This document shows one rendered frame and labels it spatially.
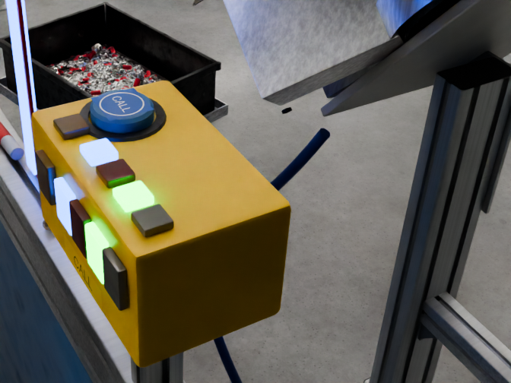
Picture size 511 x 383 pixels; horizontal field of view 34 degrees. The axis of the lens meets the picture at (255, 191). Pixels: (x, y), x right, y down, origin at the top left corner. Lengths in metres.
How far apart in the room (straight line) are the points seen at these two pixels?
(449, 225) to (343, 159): 1.35
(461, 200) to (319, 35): 0.33
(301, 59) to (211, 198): 0.39
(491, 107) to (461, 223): 0.17
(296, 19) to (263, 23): 0.03
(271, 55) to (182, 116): 0.33
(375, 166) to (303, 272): 0.50
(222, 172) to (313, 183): 1.81
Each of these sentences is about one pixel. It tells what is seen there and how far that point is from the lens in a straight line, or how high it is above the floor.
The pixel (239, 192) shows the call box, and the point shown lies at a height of 1.07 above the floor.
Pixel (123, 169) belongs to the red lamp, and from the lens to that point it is 0.49.
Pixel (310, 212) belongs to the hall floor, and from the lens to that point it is 2.21.
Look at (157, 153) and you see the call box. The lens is 0.52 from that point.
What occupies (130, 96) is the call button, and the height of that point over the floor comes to 1.08.
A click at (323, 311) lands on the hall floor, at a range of 1.94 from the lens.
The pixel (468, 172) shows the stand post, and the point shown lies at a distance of 1.05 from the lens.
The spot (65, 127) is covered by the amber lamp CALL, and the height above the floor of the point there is 1.08.
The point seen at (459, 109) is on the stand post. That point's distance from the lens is 0.97.
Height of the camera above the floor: 1.37
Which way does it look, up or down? 37 degrees down
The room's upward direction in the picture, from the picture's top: 4 degrees clockwise
